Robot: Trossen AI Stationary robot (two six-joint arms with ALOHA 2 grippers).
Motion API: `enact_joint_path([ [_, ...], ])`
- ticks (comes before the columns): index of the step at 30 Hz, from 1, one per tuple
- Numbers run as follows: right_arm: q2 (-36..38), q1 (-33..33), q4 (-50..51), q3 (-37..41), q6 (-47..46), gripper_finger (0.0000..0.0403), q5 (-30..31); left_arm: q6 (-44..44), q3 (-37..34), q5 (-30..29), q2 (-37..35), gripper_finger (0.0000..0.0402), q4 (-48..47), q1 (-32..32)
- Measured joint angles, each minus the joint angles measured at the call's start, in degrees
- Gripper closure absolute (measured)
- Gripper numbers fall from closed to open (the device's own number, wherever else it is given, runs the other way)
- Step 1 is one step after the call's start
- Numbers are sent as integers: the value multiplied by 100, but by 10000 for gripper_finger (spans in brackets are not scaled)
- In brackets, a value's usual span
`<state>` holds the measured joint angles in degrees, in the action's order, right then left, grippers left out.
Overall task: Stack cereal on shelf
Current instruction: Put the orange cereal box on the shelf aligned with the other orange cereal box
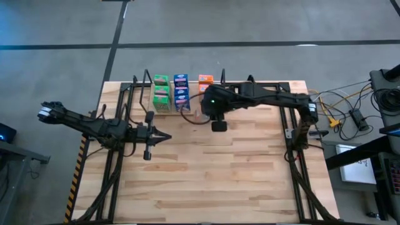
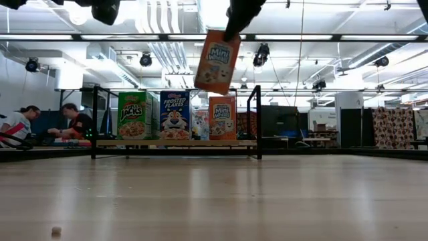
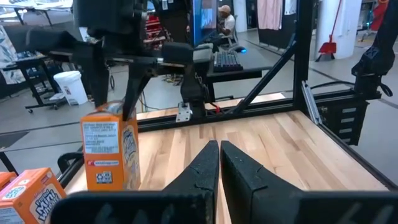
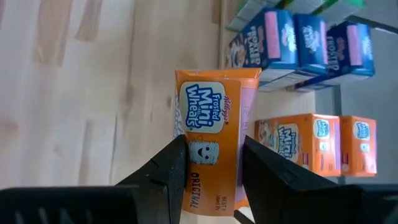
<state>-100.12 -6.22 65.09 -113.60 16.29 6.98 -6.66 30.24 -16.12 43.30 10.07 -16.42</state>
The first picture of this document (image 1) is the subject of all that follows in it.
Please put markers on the white paper sheet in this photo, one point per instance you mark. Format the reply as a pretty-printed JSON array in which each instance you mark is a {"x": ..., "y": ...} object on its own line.
[{"x": 356, "y": 172}]

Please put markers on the green Apple Jacks cereal box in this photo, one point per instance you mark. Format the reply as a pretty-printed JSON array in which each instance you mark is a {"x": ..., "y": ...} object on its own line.
[
  {"x": 162, "y": 104},
  {"x": 161, "y": 79},
  {"x": 161, "y": 90}
]

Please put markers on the blue Frosted Flakes cereal box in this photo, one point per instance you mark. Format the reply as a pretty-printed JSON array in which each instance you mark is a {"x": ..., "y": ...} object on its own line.
[
  {"x": 181, "y": 80},
  {"x": 181, "y": 91},
  {"x": 182, "y": 103}
]

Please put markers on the black computer keyboard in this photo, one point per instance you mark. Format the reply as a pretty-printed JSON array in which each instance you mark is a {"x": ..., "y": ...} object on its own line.
[{"x": 394, "y": 176}]

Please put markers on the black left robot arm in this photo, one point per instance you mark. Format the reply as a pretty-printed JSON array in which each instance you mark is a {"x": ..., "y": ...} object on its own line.
[{"x": 87, "y": 125}]

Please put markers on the small silver mounting bracket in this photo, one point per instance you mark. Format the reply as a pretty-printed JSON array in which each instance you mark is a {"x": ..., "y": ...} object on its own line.
[{"x": 289, "y": 133}]

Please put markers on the black aluminium rig frame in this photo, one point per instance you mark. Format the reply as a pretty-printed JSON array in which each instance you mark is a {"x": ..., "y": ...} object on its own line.
[{"x": 282, "y": 118}]

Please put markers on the yellow black hazard tape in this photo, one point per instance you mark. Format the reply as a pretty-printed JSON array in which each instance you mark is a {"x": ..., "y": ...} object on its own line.
[{"x": 75, "y": 181}]

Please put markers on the black device with blue light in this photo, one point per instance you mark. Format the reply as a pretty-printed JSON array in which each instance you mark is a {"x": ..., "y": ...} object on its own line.
[{"x": 6, "y": 132}]

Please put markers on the black computer monitor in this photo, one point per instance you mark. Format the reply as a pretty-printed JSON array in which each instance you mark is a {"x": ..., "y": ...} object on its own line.
[{"x": 353, "y": 154}]

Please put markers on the black monitor pole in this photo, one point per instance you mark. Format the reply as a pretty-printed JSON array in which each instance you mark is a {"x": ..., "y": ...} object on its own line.
[{"x": 393, "y": 72}]

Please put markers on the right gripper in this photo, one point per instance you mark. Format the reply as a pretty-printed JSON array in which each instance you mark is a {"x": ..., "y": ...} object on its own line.
[{"x": 218, "y": 125}]

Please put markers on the black metal shelf bracket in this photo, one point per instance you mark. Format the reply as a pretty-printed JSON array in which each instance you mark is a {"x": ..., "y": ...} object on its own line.
[
  {"x": 222, "y": 76},
  {"x": 146, "y": 72}
]

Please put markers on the black caster wheel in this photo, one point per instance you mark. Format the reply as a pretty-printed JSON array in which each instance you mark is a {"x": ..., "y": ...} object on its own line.
[{"x": 372, "y": 215}]

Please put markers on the grey metal stand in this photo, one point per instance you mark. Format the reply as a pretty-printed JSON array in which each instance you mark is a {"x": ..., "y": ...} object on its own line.
[{"x": 22, "y": 151}]

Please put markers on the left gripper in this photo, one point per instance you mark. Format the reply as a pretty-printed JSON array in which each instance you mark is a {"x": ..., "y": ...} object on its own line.
[{"x": 148, "y": 137}]

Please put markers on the black power adapter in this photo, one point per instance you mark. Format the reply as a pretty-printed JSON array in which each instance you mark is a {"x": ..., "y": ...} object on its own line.
[{"x": 359, "y": 120}]

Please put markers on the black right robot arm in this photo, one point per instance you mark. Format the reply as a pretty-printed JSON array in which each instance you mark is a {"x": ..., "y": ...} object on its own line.
[{"x": 275, "y": 97}]

